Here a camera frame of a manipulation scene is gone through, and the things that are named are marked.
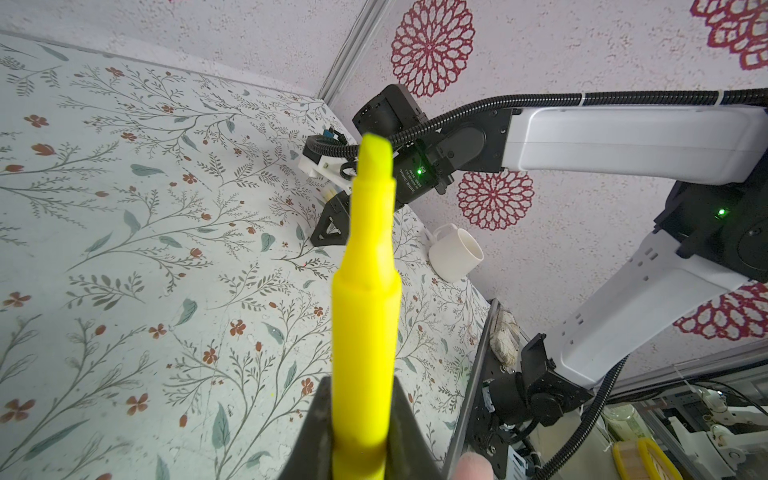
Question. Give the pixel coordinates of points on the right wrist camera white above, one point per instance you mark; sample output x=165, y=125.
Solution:
x=339, y=170

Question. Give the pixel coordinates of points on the crumpled white cloth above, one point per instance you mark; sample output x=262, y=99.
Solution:
x=505, y=340

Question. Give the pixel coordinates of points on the pink pig plush toy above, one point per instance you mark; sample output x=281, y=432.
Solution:
x=472, y=466

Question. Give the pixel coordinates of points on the white cup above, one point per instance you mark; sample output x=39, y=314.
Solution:
x=453, y=252

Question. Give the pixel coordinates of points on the yellow tape roll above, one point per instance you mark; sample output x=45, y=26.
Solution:
x=642, y=459

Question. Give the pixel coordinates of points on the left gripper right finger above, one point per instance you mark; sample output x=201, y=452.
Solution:
x=408, y=455

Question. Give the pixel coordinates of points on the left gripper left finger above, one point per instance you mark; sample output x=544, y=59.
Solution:
x=311, y=456

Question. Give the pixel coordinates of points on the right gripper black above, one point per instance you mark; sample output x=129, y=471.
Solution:
x=333, y=227

